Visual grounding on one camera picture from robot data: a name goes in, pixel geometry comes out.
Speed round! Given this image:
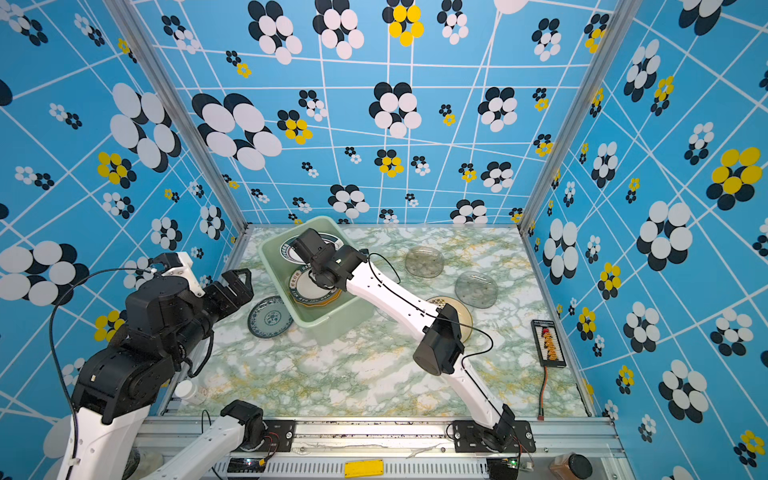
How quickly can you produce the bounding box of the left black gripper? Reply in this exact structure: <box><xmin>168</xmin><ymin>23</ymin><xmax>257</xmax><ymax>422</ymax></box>
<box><xmin>172</xmin><ymin>263</ymin><xmax>257</xmax><ymax>364</ymax></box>

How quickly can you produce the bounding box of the white plate green lettered rim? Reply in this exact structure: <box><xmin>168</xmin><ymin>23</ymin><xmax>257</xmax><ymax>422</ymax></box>
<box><xmin>288</xmin><ymin>266</ymin><xmax>340</xmax><ymax>306</ymax></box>

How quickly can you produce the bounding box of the light green plastic bin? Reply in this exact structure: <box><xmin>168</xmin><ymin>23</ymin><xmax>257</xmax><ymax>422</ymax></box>
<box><xmin>259</xmin><ymin>216</ymin><xmax>374</xmax><ymax>342</ymax></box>

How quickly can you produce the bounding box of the beige bowl plate with leaves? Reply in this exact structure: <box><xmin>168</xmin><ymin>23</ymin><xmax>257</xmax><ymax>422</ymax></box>
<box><xmin>428</xmin><ymin>296</ymin><xmax>473</xmax><ymax>343</ymax></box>

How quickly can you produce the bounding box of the yellow dotted plate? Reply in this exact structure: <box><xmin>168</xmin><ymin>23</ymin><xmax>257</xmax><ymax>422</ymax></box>
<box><xmin>289</xmin><ymin>282</ymin><xmax>342</xmax><ymax>308</ymax></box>

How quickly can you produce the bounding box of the white plate striped green rim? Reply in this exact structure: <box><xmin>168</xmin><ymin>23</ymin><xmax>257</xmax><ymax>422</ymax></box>
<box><xmin>280</xmin><ymin>232</ymin><xmax>345</xmax><ymax>265</ymax></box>

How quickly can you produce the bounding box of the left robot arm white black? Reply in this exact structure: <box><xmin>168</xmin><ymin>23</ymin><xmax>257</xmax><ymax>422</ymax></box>
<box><xmin>57</xmin><ymin>253</ymin><xmax>254</xmax><ymax>479</ymax></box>

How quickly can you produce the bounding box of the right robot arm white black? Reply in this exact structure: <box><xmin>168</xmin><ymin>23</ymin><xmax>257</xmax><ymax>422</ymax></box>
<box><xmin>289</xmin><ymin>228</ymin><xmax>536</xmax><ymax>454</ymax></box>

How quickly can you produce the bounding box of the small teal patterned plate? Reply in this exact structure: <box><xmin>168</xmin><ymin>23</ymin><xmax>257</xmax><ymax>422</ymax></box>
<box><xmin>247</xmin><ymin>296</ymin><xmax>294</xmax><ymax>339</ymax></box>

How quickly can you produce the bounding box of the clear glass plate far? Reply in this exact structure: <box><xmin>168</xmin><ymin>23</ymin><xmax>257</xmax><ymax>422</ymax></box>
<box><xmin>405</xmin><ymin>246</ymin><xmax>445</xmax><ymax>278</ymax></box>

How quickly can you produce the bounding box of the clear glass plate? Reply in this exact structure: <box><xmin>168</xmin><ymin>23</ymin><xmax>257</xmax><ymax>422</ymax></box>
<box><xmin>454</xmin><ymin>271</ymin><xmax>499</xmax><ymax>309</ymax></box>
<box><xmin>405</xmin><ymin>246</ymin><xmax>445</xmax><ymax>278</ymax></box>

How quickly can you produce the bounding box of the white orange vitamin bottle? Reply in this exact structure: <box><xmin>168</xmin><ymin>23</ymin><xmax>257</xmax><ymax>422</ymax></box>
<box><xmin>174</xmin><ymin>380</ymin><xmax>208</xmax><ymax>405</ymax></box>

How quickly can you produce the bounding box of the clear glass plate right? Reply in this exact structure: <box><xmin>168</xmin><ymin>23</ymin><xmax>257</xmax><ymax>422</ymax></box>
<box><xmin>454</xmin><ymin>271</ymin><xmax>499</xmax><ymax>309</ymax></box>

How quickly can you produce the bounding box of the black battery charger box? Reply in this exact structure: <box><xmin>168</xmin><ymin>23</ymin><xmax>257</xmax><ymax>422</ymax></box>
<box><xmin>531</xmin><ymin>319</ymin><xmax>567</xmax><ymax>368</ymax></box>

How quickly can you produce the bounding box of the brown jar black lid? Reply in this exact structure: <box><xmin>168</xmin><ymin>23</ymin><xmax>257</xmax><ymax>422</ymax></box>
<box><xmin>549</xmin><ymin>452</ymin><xmax>594</xmax><ymax>480</ymax></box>

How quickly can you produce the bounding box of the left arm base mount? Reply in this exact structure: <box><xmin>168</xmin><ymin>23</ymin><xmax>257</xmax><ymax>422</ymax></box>
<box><xmin>256</xmin><ymin>419</ymin><xmax>297</xmax><ymax>453</ymax></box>

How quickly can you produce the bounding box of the aluminium front rail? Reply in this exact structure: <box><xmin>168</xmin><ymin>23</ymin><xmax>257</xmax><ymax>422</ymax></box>
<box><xmin>128</xmin><ymin>416</ymin><xmax>636</xmax><ymax>480</ymax></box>

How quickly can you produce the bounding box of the yellow tag on rail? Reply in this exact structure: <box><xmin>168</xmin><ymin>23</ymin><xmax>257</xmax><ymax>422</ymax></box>
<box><xmin>343</xmin><ymin>459</ymin><xmax>385</xmax><ymax>479</ymax></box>

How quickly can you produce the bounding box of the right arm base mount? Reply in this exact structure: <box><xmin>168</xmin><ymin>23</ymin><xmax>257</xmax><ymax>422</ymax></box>
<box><xmin>446</xmin><ymin>420</ymin><xmax>537</xmax><ymax>454</ymax></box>

